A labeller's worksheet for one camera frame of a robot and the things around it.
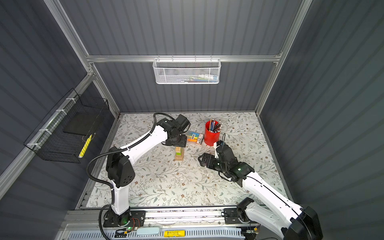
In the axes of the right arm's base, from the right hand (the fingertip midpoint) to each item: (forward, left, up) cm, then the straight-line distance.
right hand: (206, 161), depth 78 cm
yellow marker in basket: (-3, +56, +15) cm, 58 cm away
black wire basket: (+6, +69, +16) cm, 71 cm away
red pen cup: (+18, -4, +1) cm, 19 cm away
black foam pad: (+13, +61, +17) cm, 65 cm away
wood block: (+9, +15, -3) cm, 18 cm away
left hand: (+12, +15, -1) cm, 19 cm away
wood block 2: (+8, +16, -11) cm, 21 cm away
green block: (+9, +16, -7) cm, 20 cm away
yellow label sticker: (-31, +15, -11) cm, 36 cm away
